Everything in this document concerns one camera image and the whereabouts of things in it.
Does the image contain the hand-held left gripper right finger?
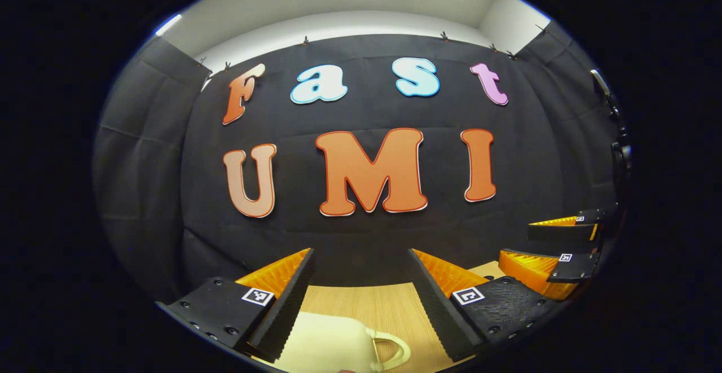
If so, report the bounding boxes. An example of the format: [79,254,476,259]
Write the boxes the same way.
[405,248,559,363]

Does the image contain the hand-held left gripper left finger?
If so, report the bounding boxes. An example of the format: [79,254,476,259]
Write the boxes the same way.
[155,248,316,363]

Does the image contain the pale yellow small suitcase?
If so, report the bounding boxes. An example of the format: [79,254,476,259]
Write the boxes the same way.
[271,311,411,373]

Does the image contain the row of small backdrop clips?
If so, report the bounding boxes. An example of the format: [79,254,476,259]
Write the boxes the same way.
[195,23,549,72]

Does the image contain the ceiling light strip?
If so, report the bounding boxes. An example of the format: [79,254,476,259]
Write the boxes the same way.
[155,14,183,37]

